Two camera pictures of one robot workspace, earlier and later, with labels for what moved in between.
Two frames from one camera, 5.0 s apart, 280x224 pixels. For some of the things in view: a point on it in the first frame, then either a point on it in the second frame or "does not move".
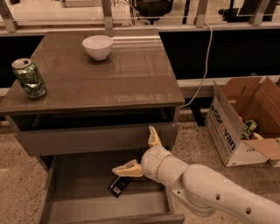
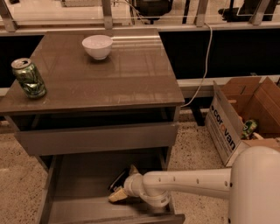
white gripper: [150, 162] → [131, 183]
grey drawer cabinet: [104, 90] does not move
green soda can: [32, 84] does not move
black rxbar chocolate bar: [119, 185] does not move
